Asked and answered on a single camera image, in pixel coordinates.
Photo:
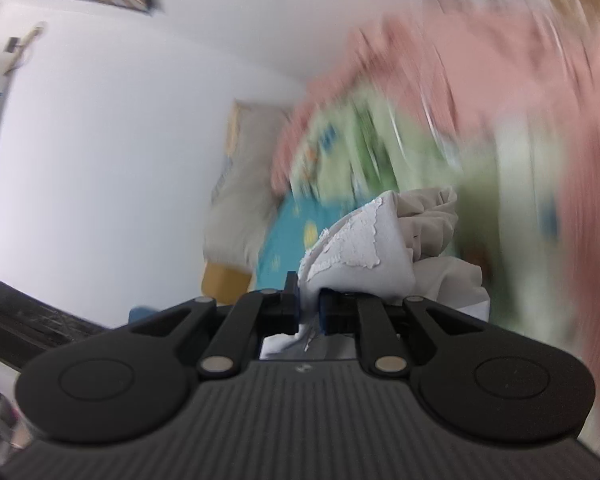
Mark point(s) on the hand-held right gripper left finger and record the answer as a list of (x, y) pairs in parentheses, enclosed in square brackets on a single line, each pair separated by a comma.
[(292, 302)]

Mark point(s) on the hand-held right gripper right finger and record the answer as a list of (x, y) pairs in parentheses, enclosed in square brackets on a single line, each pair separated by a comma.
[(324, 314)]

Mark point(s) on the light grey t-shirt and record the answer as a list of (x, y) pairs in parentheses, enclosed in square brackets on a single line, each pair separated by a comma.
[(380, 260)]

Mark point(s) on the teal printed bed sheet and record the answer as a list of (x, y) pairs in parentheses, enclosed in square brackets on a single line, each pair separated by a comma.
[(290, 240)]

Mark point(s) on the mustard yellow headboard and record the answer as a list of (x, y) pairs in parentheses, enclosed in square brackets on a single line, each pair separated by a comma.
[(222, 282)]

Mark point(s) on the grey pillow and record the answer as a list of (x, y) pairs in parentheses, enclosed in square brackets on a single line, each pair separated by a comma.
[(245, 180)]

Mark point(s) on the blue towel-covered chair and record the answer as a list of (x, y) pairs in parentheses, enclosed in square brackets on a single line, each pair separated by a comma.
[(141, 314)]

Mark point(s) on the green cartoon printed blanket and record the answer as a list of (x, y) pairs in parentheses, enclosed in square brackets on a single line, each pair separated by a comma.
[(380, 155)]

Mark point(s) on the dark furniture edge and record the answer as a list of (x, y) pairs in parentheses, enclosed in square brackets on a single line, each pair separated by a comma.
[(25, 315)]

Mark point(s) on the pink fluffy blanket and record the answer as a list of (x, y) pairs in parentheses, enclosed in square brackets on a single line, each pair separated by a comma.
[(555, 110)]

